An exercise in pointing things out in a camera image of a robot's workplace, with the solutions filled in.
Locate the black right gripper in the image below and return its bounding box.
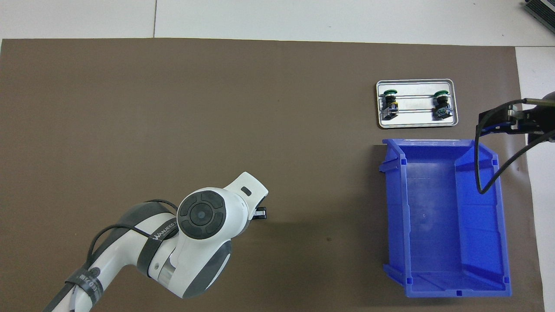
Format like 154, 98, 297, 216
476, 91, 555, 136

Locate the green push button blue base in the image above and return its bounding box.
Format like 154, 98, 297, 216
432, 90, 453, 120

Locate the silver metal tray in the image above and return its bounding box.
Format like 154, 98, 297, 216
376, 79, 459, 129

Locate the brown table mat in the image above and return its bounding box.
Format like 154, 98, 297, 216
0, 38, 546, 312

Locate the blue plastic storage bin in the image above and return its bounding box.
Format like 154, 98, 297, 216
379, 139, 512, 298

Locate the grey ribbed device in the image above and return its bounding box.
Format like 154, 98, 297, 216
522, 0, 555, 31

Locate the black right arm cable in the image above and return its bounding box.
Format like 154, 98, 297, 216
474, 99, 555, 195

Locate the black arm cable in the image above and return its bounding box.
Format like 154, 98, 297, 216
86, 198, 179, 278
474, 99, 555, 195

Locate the green push button yellow ring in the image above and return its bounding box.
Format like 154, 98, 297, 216
380, 89, 399, 120

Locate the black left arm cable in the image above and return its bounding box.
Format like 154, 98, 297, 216
86, 198, 179, 278

